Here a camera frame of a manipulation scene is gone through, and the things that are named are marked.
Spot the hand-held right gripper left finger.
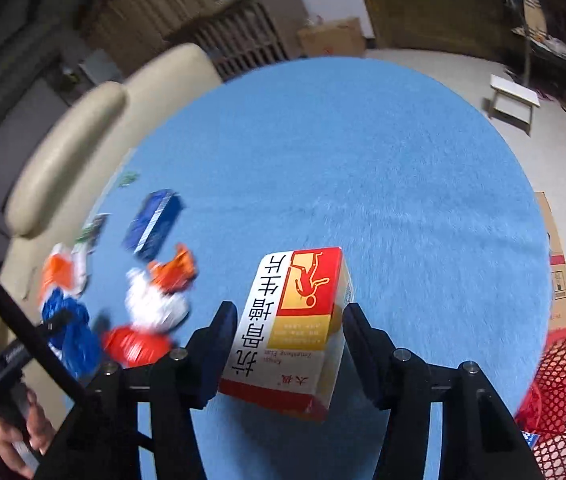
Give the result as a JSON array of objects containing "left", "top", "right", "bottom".
[{"left": 38, "top": 301, "right": 239, "bottom": 480}]

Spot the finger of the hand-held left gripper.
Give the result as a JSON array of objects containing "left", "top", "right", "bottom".
[{"left": 38, "top": 308, "right": 75, "bottom": 336}]

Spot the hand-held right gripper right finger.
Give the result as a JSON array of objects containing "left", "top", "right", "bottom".
[{"left": 342, "top": 303, "right": 546, "bottom": 480}]

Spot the blue plastic bag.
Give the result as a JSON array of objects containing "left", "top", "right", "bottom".
[{"left": 40, "top": 297, "right": 104, "bottom": 381}]

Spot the red white yellow medicine box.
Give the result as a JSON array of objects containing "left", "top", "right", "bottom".
[{"left": 218, "top": 247, "right": 355, "bottom": 422}]

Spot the red plastic bag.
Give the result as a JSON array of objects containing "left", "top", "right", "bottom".
[{"left": 102, "top": 326, "right": 174, "bottom": 368}]

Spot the person's left hand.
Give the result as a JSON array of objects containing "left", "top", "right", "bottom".
[{"left": 0, "top": 391, "right": 56, "bottom": 476}]

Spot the orange white wrapper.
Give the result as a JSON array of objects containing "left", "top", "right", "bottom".
[{"left": 38, "top": 242, "right": 89, "bottom": 306}]

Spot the black rod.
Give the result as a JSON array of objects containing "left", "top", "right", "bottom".
[{"left": 0, "top": 247, "right": 86, "bottom": 401}]

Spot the white crumpled paper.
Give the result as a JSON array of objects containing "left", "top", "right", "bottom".
[{"left": 124, "top": 267, "right": 191, "bottom": 333}]

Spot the green white packet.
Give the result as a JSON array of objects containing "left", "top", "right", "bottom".
[{"left": 76, "top": 212, "right": 111, "bottom": 253}]

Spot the dark blue carton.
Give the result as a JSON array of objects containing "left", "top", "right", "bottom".
[{"left": 122, "top": 189, "right": 185, "bottom": 261}]

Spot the blue tablecloth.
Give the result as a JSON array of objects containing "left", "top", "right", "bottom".
[{"left": 66, "top": 56, "right": 554, "bottom": 480}]

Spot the beige sofa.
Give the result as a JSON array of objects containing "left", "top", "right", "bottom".
[{"left": 0, "top": 42, "right": 224, "bottom": 411}]

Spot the flat cardboard sheet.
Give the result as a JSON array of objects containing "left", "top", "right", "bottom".
[{"left": 533, "top": 191, "right": 566, "bottom": 331}]

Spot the white stool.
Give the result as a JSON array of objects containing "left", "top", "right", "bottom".
[{"left": 485, "top": 74, "right": 541, "bottom": 137}]

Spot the wooden radiator cover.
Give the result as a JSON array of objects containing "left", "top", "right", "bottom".
[{"left": 165, "top": 0, "right": 309, "bottom": 81}]

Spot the brown cardboard box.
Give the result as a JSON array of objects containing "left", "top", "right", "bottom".
[{"left": 297, "top": 17, "right": 366, "bottom": 58}]

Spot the beige curtain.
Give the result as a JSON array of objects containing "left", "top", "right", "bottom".
[{"left": 83, "top": 0, "right": 219, "bottom": 76}]

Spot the wooden door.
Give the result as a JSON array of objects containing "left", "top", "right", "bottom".
[{"left": 350, "top": 0, "right": 514, "bottom": 63}]

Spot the black metal chair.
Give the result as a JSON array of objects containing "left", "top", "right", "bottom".
[{"left": 503, "top": 0, "right": 566, "bottom": 113}]

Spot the brown cardboard piece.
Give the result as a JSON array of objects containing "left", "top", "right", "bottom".
[{"left": 517, "top": 0, "right": 548, "bottom": 36}]

